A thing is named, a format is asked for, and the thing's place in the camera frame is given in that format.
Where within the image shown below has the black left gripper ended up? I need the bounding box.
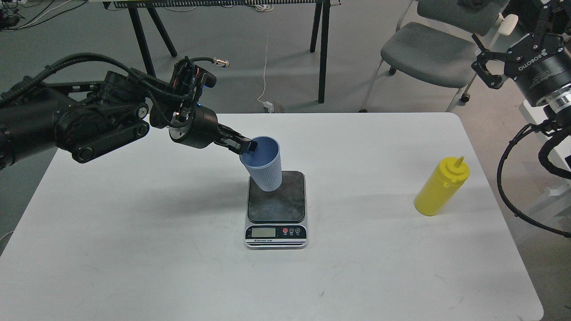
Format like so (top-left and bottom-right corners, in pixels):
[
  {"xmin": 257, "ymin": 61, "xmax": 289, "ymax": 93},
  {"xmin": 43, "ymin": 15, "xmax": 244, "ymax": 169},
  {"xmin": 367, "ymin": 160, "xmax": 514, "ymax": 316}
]
[{"xmin": 169, "ymin": 108, "xmax": 258, "ymax": 155}]

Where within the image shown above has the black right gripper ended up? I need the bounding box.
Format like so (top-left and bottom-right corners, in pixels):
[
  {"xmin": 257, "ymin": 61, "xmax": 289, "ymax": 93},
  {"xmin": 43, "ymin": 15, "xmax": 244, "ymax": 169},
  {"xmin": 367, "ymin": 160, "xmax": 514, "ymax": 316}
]
[{"xmin": 471, "ymin": 0, "xmax": 571, "ymax": 107}]

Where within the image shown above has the blue ribbed plastic cup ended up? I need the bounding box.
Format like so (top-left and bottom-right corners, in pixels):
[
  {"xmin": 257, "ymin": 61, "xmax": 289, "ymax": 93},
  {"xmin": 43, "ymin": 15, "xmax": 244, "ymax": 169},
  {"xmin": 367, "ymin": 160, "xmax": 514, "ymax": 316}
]
[{"xmin": 239, "ymin": 136, "xmax": 283, "ymax": 192}]

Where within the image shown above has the yellow squeeze seasoning bottle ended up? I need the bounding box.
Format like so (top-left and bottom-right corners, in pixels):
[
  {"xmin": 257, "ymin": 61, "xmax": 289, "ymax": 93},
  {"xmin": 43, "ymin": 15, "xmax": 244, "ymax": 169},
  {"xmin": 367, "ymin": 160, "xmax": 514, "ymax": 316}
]
[{"xmin": 414, "ymin": 156, "xmax": 470, "ymax": 217}]

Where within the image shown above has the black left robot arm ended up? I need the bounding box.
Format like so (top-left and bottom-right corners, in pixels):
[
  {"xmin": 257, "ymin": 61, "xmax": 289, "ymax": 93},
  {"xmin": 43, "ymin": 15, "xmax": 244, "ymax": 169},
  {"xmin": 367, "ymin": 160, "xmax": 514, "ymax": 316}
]
[{"xmin": 0, "ymin": 53, "xmax": 257, "ymax": 169}]

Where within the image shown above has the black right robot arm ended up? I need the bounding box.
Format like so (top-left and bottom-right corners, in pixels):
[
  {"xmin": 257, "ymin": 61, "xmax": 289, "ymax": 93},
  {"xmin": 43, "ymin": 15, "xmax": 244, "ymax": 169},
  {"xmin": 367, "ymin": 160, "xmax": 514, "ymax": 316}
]
[{"xmin": 472, "ymin": 0, "xmax": 571, "ymax": 238}]

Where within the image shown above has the digital kitchen scale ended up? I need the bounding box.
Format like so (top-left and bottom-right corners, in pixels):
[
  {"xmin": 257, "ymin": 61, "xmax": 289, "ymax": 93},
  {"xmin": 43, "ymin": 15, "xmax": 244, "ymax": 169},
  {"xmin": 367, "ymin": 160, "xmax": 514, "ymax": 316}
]
[{"xmin": 244, "ymin": 171, "xmax": 309, "ymax": 250}]

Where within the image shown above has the white power adapter on floor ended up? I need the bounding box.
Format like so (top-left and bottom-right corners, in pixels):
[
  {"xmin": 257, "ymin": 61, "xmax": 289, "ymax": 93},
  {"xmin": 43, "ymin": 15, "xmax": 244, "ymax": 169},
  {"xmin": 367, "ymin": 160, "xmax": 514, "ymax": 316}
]
[{"xmin": 261, "ymin": 100, "xmax": 284, "ymax": 113}]

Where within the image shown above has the grey office chair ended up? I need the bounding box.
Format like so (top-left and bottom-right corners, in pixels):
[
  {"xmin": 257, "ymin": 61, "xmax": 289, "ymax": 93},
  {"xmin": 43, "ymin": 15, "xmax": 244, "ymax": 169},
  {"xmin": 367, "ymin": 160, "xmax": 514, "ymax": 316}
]
[{"xmin": 380, "ymin": 0, "xmax": 517, "ymax": 111}]

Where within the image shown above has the black legged background table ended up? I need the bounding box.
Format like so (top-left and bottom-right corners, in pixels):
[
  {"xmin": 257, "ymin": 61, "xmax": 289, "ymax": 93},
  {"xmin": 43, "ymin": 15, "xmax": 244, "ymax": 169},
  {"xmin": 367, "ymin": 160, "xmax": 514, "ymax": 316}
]
[{"xmin": 102, "ymin": 0, "xmax": 343, "ymax": 104}]

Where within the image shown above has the white side table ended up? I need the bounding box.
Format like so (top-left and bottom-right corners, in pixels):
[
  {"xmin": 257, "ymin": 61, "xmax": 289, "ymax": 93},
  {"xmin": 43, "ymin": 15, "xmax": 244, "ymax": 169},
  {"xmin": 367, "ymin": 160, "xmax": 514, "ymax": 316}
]
[{"xmin": 514, "ymin": 100, "xmax": 571, "ymax": 244}]

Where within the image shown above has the white hanging cable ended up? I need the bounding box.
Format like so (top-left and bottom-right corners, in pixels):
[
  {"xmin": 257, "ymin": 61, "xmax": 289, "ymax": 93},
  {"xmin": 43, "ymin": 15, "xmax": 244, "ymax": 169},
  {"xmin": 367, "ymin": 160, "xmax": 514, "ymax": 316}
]
[{"xmin": 257, "ymin": 4, "xmax": 271, "ymax": 104}]

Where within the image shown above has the floor cables top left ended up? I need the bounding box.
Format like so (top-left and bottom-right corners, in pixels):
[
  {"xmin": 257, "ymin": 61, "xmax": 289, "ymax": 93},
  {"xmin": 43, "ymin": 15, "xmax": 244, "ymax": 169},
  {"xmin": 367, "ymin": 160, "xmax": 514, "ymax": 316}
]
[{"xmin": 0, "ymin": 0, "xmax": 85, "ymax": 31}]

